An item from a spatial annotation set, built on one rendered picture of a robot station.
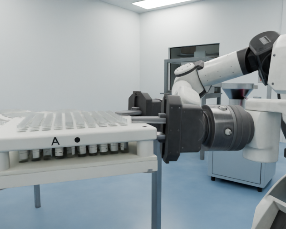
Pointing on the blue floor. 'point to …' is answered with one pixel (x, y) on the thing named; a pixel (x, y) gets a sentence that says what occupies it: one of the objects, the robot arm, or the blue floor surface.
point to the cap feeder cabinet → (239, 168)
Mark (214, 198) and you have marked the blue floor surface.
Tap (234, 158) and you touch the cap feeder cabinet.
